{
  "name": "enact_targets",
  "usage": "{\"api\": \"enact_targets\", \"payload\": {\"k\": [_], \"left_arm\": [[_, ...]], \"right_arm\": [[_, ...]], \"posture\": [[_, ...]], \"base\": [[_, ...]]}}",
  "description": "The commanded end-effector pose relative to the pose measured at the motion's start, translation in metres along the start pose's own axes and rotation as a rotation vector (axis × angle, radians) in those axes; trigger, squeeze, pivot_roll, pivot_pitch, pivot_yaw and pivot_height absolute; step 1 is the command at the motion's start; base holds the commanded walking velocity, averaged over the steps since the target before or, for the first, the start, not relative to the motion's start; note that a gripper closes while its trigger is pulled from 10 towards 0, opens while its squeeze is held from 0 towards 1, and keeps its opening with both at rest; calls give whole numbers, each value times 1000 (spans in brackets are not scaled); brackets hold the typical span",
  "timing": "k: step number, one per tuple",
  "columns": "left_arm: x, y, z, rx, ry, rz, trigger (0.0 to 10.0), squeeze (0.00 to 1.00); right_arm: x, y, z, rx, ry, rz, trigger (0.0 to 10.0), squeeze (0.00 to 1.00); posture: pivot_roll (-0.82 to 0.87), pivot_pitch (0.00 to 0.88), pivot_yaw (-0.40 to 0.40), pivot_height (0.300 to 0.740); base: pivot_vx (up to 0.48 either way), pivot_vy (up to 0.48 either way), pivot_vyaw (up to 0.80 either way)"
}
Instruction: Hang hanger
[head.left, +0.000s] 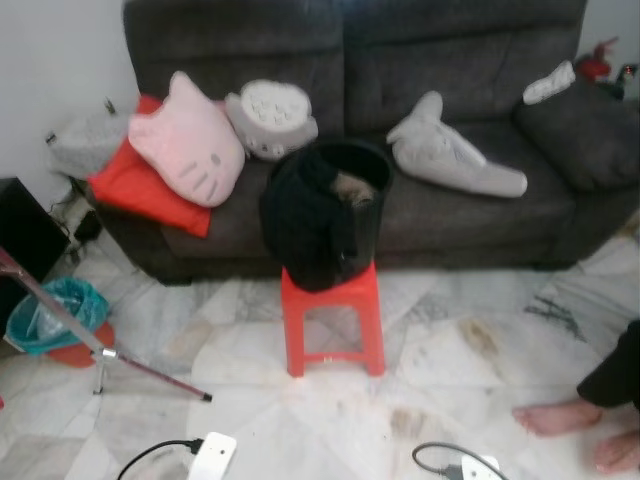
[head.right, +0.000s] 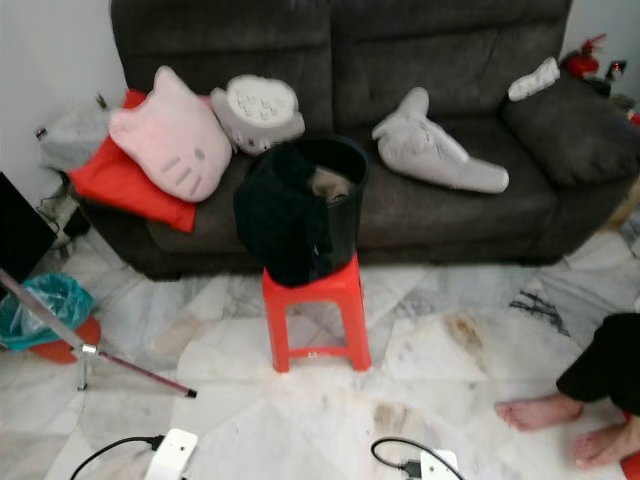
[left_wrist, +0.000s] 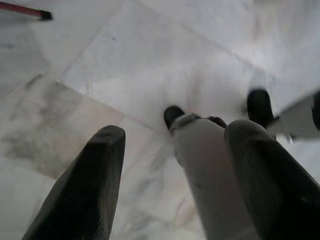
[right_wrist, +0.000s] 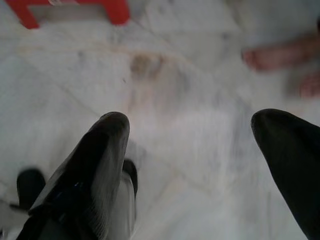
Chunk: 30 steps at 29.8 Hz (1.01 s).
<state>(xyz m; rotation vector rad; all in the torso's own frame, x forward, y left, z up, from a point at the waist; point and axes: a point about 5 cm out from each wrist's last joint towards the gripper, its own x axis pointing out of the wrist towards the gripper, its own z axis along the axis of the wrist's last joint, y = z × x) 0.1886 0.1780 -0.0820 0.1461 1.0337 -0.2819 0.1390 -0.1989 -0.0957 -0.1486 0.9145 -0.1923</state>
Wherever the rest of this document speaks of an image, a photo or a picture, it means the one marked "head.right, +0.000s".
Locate black garment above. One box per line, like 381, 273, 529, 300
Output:
233, 142, 336, 288

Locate red bin with green bag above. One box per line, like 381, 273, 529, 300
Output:
0, 272, 103, 363

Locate white lace covered side table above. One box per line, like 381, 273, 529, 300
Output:
40, 100, 116, 171

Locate red cushion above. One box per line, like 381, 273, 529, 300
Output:
68, 88, 199, 233

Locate silver clothes rack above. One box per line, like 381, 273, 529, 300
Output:
0, 270, 199, 399

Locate pink cat cushion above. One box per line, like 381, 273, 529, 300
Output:
108, 65, 233, 203

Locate grey white paw plush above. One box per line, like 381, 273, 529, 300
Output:
210, 75, 306, 156

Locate red plastic stool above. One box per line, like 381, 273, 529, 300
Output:
262, 255, 373, 374

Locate light grey long plush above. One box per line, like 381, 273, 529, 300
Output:
372, 87, 511, 194

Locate dark grey sofa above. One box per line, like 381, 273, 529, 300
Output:
75, 0, 640, 281

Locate small white patterned cloth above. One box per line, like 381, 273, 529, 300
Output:
508, 57, 561, 101

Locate person's bare foot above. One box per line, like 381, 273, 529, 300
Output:
497, 393, 586, 433
572, 415, 640, 469

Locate person's black trouser leg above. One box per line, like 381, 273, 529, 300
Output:
555, 312, 640, 413

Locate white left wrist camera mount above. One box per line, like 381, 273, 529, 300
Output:
145, 428, 199, 480

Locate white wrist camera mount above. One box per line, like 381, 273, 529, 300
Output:
145, 428, 199, 480
420, 450, 461, 480

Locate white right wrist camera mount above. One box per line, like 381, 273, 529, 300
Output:
420, 450, 461, 480

